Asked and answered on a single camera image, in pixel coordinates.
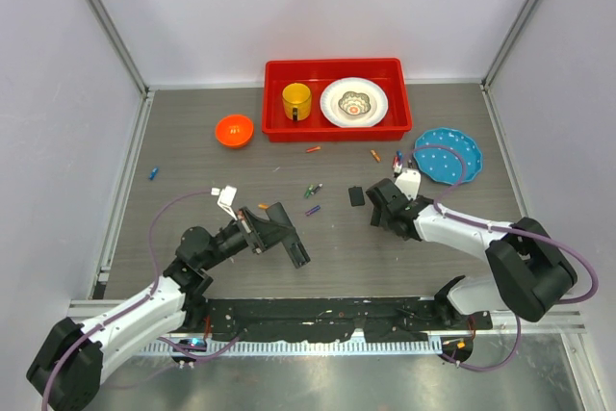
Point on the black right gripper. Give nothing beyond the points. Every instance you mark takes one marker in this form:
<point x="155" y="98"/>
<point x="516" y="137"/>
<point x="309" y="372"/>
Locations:
<point x="378" y="218"/>

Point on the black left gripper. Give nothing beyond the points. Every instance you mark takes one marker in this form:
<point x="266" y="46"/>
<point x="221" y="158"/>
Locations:
<point x="264" y="233"/>

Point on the black remote control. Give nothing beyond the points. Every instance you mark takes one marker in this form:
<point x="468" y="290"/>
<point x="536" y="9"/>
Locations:
<point x="287" y="235"/>

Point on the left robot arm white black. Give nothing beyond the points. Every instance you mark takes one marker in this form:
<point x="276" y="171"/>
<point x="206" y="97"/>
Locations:
<point x="77" y="357"/>

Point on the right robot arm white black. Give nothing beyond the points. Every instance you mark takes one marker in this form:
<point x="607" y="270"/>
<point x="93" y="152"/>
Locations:
<point x="528" y="274"/>

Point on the purple pink battery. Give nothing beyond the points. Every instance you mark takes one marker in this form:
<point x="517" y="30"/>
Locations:
<point x="312" y="211"/>

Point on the green battery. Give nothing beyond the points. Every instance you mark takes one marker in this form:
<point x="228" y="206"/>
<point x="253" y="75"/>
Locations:
<point x="308" y="191"/>

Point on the blue dotted plate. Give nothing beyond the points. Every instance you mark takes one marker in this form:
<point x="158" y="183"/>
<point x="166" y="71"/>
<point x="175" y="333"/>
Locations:
<point x="446" y="155"/>

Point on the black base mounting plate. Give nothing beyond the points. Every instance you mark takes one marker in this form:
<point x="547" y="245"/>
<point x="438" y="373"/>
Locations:
<point x="326" y="320"/>

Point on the orange plastic bowl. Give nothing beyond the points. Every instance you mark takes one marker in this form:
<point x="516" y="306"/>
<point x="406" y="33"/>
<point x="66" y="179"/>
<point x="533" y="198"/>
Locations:
<point x="234" y="131"/>

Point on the small patterned bowl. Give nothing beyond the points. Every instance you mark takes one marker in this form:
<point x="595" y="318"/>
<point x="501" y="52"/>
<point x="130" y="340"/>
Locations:
<point x="354" y="103"/>

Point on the white paper plate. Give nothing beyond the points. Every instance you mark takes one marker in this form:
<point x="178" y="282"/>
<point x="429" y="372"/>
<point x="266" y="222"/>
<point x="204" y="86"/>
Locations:
<point x="333" y="92"/>

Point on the yellow mug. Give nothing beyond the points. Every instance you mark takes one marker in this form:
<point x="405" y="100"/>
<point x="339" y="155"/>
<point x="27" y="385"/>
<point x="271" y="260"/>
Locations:
<point x="297" y="101"/>

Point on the red plastic tray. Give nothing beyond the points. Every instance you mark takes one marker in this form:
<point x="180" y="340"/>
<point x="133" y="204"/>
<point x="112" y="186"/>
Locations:
<point x="317" y="75"/>

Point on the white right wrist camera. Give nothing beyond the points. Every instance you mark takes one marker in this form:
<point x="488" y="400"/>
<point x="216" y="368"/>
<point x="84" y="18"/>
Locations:
<point x="408" y="182"/>

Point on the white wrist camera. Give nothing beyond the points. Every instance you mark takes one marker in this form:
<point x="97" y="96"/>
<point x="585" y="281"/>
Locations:
<point x="225" y="198"/>
<point x="408" y="182"/>

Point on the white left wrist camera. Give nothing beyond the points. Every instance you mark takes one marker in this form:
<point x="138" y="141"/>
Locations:
<point x="225" y="198"/>

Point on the aluminium front rail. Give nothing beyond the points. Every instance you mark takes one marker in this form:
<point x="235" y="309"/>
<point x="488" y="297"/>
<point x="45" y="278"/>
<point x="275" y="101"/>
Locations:
<point x="560" y="321"/>

